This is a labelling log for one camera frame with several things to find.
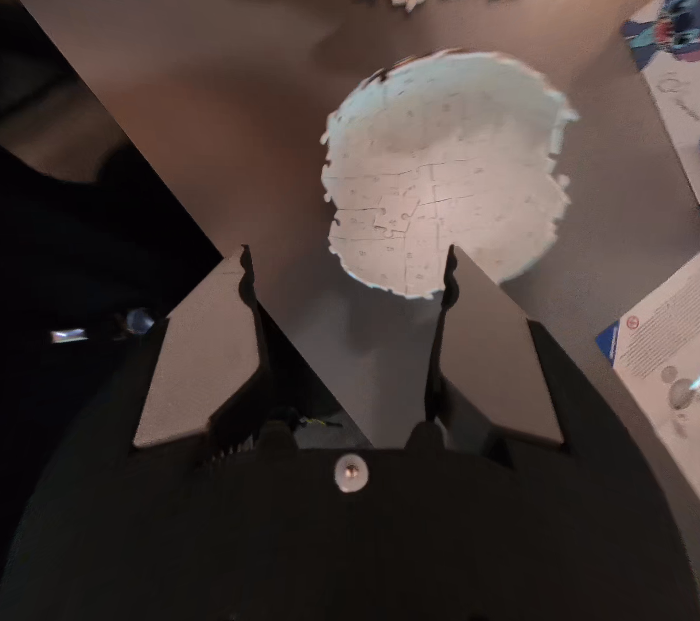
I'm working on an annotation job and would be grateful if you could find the badge reel clip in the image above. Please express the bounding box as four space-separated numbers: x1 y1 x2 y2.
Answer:
49 306 156 345

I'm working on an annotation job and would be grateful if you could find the white instruction leaflet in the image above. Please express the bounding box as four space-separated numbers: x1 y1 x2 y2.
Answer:
595 255 700 496

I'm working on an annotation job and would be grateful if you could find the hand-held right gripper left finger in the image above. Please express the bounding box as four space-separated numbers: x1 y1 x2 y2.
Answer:
133 244 272 449

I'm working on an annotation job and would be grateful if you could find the cartoon print puzzle box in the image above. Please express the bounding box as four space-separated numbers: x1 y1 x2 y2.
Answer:
621 0 700 206

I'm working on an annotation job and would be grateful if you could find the blue white puzzle ball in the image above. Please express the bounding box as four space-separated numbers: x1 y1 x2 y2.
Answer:
320 49 580 300

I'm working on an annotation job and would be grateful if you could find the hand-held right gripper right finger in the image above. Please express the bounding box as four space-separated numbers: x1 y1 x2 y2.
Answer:
424 244 565 445

